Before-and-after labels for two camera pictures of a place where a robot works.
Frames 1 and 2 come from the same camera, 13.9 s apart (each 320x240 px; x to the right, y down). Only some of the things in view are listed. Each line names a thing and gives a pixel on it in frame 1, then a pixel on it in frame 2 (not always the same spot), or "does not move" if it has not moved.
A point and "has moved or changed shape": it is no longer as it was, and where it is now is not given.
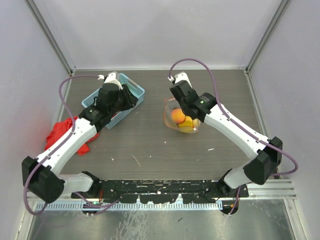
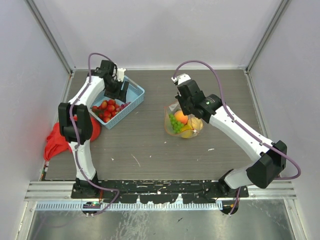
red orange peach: (177, 115) has moved or changed shape
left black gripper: (130, 99) -> (119, 94)
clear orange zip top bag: (174, 117) has moved or changed shape
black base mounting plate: (162, 191) does not move
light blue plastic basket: (136, 89) does not move
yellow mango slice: (188, 122) -> (186, 127)
